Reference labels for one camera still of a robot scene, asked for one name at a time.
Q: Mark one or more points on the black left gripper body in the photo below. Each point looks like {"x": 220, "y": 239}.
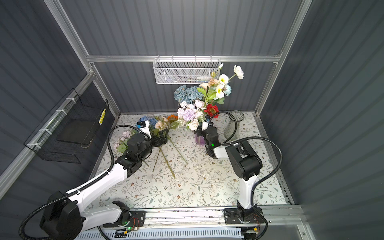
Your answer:
{"x": 149, "y": 147}

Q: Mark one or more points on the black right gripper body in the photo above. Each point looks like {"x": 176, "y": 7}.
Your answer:
{"x": 201, "y": 133}

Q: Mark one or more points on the blue purple glass vase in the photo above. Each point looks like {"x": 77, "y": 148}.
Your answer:
{"x": 200, "y": 139}

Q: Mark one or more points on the red sunflower stem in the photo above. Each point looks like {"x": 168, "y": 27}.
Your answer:
{"x": 211, "y": 110}

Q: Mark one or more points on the lilac white mixed bouquet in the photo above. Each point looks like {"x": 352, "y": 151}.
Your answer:
{"x": 192, "y": 115}

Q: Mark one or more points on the clear ribbed glass vase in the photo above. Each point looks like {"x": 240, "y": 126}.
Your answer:
{"x": 232, "y": 129}

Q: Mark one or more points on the light blue flower stem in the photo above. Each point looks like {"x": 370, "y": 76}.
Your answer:
{"x": 227, "y": 90}

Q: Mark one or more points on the peach pink rose stem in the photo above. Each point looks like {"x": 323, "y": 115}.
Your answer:
{"x": 210, "y": 82}

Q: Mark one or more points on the white small flower stem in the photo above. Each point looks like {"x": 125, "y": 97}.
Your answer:
{"x": 215, "y": 93}

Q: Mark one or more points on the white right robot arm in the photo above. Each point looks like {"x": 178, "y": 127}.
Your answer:
{"x": 245, "y": 163}

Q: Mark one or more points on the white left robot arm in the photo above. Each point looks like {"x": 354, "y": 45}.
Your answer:
{"x": 66, "y": 215}

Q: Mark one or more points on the mixed flower bouquet pile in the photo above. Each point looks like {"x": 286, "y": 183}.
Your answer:
{"x": 156, "y": 123}

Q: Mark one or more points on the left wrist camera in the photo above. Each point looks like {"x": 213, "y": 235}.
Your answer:
{"x": 144, "y": 127}

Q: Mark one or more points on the black wire wall basket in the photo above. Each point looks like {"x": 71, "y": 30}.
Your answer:
{"x": 69, "y": 132}

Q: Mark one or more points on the white wire mesh basket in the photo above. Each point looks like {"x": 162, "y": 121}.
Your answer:
{"x": 185, "y": 71}

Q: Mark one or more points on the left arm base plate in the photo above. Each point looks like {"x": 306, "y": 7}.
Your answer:
{"x": 133, "y": 219}

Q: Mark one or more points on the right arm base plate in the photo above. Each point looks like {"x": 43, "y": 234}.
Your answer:
{"x": 250, "y": 216}

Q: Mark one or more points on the aluminium front rail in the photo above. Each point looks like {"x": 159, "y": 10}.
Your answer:
{"x": 199, "y": 217}

